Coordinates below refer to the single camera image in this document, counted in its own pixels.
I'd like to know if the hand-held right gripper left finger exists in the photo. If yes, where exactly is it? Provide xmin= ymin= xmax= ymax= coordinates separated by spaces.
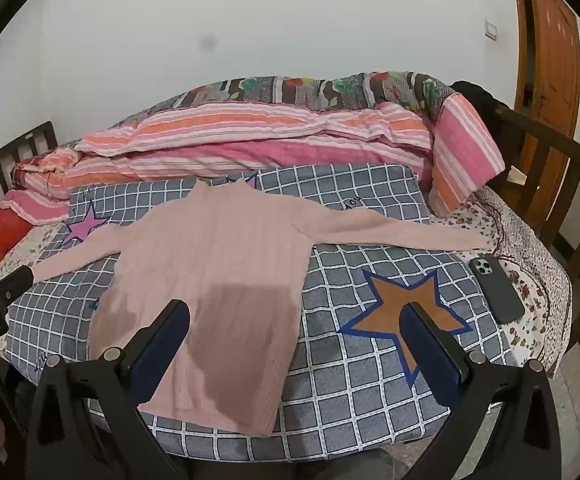
xmin=24 ymin=299 xmax=193 ymax=480

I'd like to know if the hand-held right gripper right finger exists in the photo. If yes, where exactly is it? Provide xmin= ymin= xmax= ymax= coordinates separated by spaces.
xmin=399 ymin=301 xmax=566 ymax=480

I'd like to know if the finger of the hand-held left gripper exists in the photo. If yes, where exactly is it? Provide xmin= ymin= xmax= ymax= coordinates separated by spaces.
xmin=0 ymin=263 xmax=35 ymax=310

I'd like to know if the pink ribbed knit sweater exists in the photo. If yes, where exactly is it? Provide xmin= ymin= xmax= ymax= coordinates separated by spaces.
xmin=32 ymin=178 xmax=488 ymax=436

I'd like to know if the red pillow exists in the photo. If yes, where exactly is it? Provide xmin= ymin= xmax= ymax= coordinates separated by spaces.
xmin=0 ymin=205 xmax=33 ymax=268

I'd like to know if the grey checked star-print blanket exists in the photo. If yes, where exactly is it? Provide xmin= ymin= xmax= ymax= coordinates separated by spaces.
xmin=7 ymin=164 xmax=516 ymax=463

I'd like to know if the black smartphone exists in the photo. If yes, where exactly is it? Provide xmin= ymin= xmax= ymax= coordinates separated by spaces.
xmin=468 ymin=254 xmax=526 ymax=325

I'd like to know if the dark wooden slatted headboard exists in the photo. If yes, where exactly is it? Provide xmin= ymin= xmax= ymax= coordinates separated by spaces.
xmin=0 ymin=121 xmax=60 ymax=233

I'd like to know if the pink striped quilt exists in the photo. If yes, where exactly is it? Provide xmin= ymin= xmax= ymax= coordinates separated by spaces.
xmin=0 ymin=92 xmax=506 ymax=226

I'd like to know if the dark wooden footboard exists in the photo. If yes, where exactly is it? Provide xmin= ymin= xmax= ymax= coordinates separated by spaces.
xmin=490 ymin=105 xmax=580 ymax=361

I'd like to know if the dark garment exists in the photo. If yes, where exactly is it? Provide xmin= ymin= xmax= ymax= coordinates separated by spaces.
xmin=450 ymin=80 xmax=513 ymax=131

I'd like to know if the brown floral patchwork quilt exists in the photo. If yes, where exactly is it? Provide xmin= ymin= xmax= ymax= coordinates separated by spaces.
xmin=107 ymin=72 xmax=458 ymax=128

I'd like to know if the orange wooden door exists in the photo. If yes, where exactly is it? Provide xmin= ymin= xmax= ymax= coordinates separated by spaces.
xmin=509 ymin=0 xmax=580 ymax=111

